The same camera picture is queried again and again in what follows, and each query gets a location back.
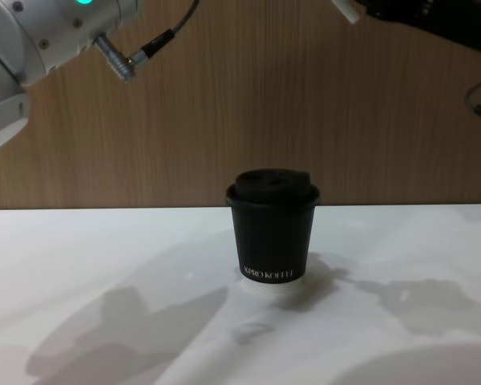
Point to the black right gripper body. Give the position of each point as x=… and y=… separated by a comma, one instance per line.
x=425, y=14

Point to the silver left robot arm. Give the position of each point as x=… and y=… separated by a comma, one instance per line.
x=32, y=36

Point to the black plastic cup lid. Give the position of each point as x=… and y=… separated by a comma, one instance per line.
x=270, y=186

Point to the black paper cup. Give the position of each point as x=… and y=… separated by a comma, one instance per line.
x=270, y=240

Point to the white table cloth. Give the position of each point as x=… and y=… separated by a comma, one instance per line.
x=104, y=260

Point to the wooden wall panel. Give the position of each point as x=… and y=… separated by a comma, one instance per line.
x=264, y=100

